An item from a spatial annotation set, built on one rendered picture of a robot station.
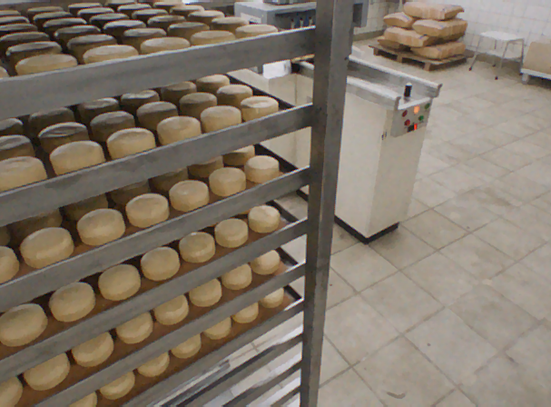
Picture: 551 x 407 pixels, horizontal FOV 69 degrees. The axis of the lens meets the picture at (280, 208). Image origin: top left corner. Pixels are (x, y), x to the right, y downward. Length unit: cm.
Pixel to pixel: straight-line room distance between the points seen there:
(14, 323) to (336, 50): 48
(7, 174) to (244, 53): 26
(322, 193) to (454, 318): 163
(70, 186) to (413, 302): 187
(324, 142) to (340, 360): 142
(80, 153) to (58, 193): 6
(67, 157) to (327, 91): 29
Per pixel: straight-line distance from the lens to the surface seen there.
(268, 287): 64
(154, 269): 56
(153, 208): 51
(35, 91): 38
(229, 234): 59
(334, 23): 47
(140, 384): 70
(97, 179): 42
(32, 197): 42
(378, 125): 198
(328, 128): 51
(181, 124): 49
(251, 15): 234
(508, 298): 233
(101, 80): 39
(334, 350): 187
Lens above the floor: 152
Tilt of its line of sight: 35 degrees down
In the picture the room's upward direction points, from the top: straight up
